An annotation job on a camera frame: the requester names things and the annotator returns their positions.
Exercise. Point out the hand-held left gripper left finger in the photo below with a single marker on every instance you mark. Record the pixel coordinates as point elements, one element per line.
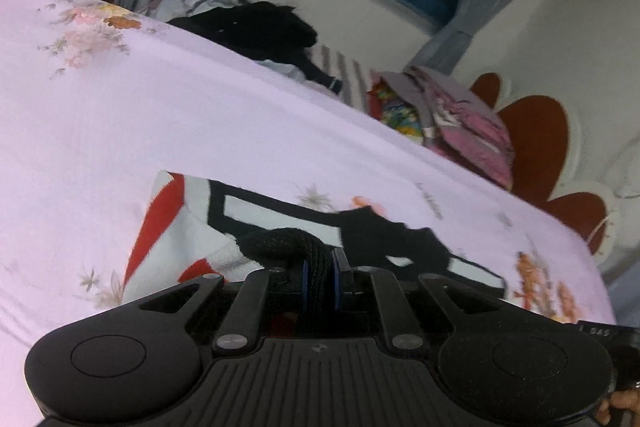
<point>304,284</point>

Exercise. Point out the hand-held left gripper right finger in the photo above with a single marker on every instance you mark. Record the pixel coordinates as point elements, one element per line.
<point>337,281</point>

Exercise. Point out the grey striped mattress cover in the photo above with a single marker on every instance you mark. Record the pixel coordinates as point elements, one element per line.
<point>350,77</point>

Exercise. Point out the black garment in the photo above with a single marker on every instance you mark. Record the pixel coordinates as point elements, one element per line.
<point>260,32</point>

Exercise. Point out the floral pink bedsheet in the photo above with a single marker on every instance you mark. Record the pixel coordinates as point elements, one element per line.
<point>150,107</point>

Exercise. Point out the striped knit sweater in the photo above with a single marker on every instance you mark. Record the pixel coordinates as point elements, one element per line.
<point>175,227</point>

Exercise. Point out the red and white headboard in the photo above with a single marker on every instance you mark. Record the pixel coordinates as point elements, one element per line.
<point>540,147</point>

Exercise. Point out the stack of folded pink bedding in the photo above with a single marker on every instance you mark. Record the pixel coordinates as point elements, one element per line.
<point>465,127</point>

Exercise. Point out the person's right hand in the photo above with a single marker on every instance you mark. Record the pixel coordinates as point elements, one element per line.
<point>622,403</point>

